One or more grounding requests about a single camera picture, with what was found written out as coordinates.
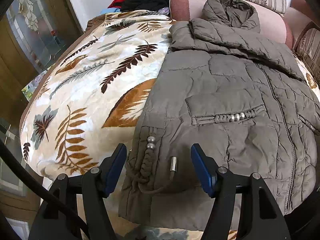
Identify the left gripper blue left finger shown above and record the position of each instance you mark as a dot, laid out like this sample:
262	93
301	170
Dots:
111	168

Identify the cream leaf-print fleece blanket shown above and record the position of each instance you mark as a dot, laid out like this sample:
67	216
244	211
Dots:
91	99

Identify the grey-brown quilted hooded jacket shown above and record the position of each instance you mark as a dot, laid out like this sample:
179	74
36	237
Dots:
238	94

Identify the pink bolster pillow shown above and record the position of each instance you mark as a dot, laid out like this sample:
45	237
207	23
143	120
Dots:
272	25

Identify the striped floral cushion right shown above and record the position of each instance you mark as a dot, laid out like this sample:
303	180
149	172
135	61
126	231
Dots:
307	49

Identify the wooden glass door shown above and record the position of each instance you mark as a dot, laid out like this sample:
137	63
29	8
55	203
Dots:
34	34

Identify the pile of dark clothes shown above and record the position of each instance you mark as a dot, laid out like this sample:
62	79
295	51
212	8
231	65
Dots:
132	5

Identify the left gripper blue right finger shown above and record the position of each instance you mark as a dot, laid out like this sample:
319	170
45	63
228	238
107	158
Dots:
205	168

